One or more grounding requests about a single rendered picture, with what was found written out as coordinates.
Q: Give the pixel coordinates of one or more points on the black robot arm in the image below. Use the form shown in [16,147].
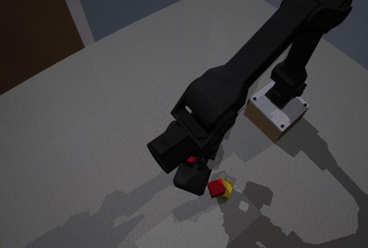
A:
[215,98]

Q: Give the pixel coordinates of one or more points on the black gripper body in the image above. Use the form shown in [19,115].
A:
[194,178]

